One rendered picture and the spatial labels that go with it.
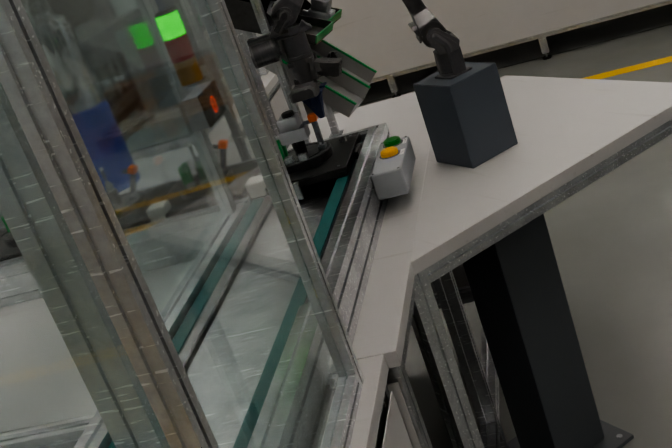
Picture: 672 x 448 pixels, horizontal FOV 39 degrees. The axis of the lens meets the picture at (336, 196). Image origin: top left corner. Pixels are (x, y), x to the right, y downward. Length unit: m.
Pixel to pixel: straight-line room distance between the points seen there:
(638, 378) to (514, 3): 3.58
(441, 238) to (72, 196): 1.13
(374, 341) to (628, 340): 1.54
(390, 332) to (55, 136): 0.89
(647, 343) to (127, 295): 2.29
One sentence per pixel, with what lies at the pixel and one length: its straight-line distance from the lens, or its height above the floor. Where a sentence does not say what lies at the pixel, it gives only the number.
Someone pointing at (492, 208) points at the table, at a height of 0.86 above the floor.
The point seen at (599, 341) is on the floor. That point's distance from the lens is 3.03.
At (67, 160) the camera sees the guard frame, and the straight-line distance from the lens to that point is 0.81.
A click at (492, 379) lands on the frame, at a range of 2.65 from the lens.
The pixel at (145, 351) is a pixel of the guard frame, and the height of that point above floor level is 1.26.
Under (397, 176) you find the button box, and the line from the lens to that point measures 1.99.
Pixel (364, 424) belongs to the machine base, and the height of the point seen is 0.86.
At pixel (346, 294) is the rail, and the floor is 0.92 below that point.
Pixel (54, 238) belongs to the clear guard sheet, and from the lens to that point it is 0.86.
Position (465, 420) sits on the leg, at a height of 0.47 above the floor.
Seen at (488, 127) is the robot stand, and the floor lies 0.93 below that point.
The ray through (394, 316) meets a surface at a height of 0.86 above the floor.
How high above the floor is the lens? 1.61
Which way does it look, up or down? 19 degrees down
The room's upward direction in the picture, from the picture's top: 19 degrees counter-clockwise
